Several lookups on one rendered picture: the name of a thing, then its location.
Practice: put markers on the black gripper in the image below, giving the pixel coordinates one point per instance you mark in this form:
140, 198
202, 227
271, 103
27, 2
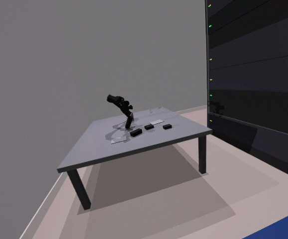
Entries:
126, 110

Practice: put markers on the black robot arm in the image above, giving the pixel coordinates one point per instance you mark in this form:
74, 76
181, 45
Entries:
119, 102

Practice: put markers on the white flat rectangular plate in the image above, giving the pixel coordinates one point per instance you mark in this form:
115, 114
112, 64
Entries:
120, 139

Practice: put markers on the dark grey controller unit with green rocker switches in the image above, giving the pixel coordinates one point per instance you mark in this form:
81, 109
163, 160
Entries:
128, 123

